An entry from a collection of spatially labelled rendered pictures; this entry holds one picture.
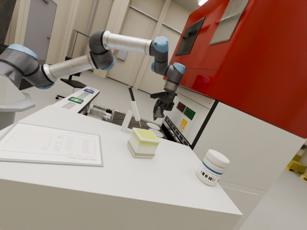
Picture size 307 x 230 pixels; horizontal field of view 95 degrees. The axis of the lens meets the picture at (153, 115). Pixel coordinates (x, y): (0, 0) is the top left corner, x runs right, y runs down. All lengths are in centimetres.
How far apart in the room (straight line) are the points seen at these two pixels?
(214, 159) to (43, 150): 45
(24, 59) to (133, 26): 956
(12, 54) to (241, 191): 149
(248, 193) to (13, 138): 118
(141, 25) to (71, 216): 1030
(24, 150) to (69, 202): 14
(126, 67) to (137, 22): 279
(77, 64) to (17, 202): 81
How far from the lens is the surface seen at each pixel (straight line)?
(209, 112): 71
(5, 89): 93
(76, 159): 38
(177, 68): 83
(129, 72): 1009
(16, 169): 36
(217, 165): 50
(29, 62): 106
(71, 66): 105
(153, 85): 1022
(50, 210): 37
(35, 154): 39
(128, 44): 83
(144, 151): 45
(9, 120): 106
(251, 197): 125
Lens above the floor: 120
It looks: 14 degrees down
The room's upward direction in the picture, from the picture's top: 23 degrees clockwise
